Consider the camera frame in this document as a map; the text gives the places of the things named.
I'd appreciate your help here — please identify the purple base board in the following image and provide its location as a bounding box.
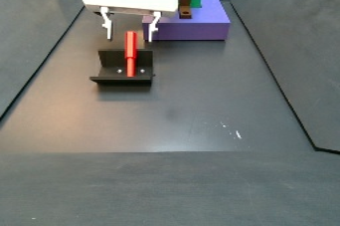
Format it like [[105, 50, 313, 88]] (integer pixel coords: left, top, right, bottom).
[[153, 0, 230, 41]]

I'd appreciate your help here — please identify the red peg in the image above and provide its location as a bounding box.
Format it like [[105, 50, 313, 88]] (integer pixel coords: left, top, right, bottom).
[[125, 31, 137, 78]]

